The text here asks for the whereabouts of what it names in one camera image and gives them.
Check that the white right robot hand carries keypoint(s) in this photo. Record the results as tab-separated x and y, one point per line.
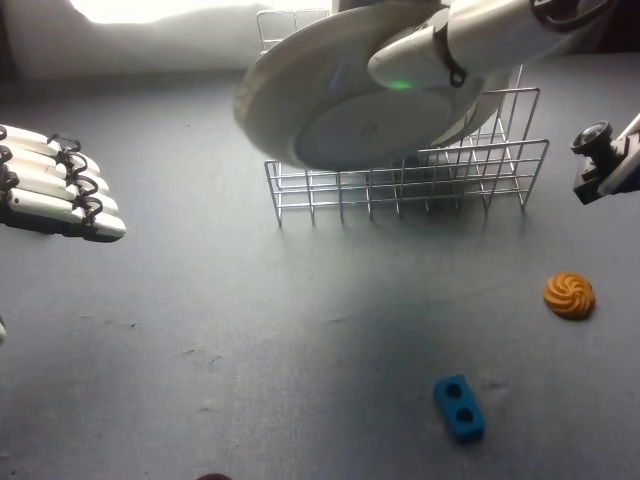
490	35

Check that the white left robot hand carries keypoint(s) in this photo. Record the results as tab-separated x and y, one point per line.
50	200

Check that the orange swirl cookie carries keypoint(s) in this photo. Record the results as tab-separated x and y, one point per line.
570	296

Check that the blue block with two holes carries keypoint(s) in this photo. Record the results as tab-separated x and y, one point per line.
460	410

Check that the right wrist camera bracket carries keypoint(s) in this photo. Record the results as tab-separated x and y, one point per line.
600	155

